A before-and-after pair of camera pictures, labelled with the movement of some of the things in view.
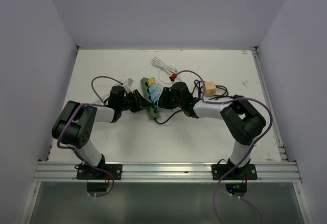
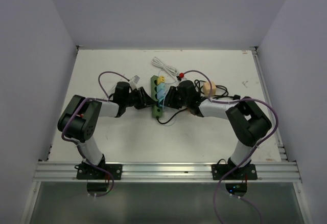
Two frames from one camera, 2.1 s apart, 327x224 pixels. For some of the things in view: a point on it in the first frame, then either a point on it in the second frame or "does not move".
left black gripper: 139,103 does not move
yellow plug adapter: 151,80 → 161,79
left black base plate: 87,172 does not move
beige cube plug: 210,89 does not move
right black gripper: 163,101 does not move
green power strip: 153,113 → 157,109
